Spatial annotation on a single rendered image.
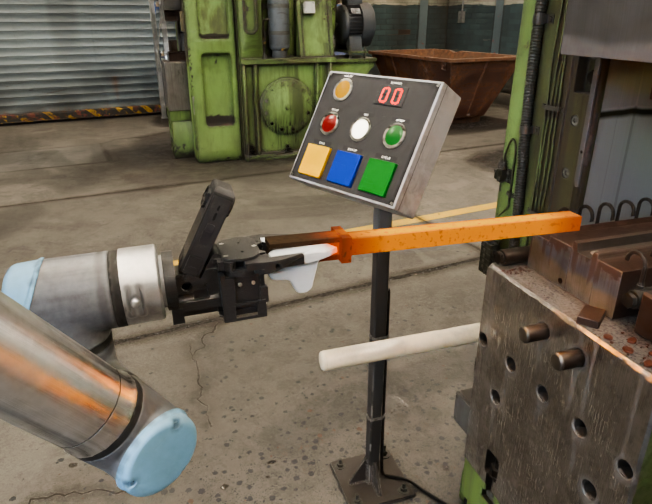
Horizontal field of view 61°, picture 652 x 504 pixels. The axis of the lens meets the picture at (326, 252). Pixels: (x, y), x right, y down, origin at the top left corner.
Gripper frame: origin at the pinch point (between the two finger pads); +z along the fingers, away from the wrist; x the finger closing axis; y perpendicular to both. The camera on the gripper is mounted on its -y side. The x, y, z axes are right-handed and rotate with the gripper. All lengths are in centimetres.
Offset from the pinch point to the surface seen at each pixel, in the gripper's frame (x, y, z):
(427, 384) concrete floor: -98, 107, 70
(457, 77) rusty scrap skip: -558, 45, 339
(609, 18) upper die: -3.8, -25.2, 42.3
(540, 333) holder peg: 1.7, 19.2, 33.7
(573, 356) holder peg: 9.1, 18.8, 33.6
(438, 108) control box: -42, -8, 38
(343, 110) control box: -63, -6, 24
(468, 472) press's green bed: -15, 63, 35
